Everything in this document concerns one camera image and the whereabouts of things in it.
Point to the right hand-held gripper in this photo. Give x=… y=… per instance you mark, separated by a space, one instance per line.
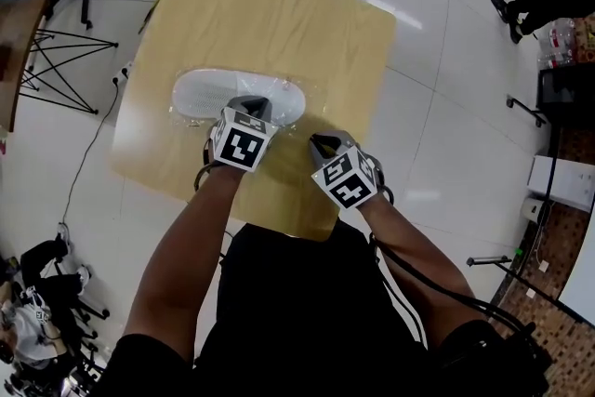
x=348 y=181

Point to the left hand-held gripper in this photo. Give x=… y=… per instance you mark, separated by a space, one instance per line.
x=241 y=144

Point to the white plate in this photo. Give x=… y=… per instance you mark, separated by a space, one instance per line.
x=204 y=95
x=286 y=100

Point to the white slippers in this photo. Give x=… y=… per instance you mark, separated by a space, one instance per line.
x=311 y=102

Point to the person's left forearm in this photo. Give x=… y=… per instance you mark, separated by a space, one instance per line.
x=186 y=255

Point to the person's right forearm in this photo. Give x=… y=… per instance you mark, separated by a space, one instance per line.
x=418 y=265

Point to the white power strip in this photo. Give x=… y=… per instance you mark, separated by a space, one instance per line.
x=63 y=231
x=123 y=73

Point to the person's black clothed torso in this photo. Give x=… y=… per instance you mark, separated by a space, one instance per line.
x=302 y=316

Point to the small white floor device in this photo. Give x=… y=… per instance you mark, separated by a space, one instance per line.
x=532 y=210

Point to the black tripod stand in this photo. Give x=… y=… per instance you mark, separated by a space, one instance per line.
x=511 y=269

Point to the black monitor on rolling stand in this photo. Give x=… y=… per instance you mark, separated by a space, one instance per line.
x=562 y=93

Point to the white cardboard box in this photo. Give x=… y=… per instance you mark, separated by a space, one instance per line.
x=567 y=181

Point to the pack of water bottles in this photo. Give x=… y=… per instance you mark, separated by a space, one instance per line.
x=555 y=44

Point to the whiteboard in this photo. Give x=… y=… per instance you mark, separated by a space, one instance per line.
x=581 y=279

